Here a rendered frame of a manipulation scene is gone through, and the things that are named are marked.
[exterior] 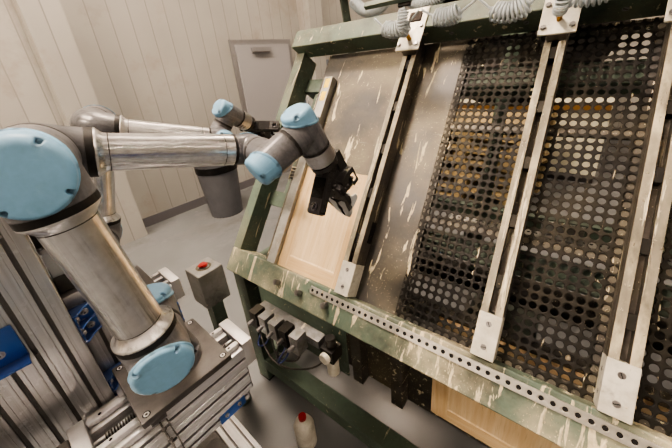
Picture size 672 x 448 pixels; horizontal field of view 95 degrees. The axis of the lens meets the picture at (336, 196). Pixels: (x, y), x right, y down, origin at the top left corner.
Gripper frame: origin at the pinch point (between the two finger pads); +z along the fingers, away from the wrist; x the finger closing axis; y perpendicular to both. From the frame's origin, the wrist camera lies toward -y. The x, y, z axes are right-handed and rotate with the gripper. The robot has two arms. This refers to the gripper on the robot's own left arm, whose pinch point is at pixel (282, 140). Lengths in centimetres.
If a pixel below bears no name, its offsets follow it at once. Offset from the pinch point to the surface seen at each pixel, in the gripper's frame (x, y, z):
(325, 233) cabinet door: 46, -18, 11
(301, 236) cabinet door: 45.6, -5.0, 10.6
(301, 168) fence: 13.1, -5.7, 8.2
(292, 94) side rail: -31.4, 2.0, 8.0
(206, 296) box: 72, 33, -8
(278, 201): 24.4, 15.2, 15.6
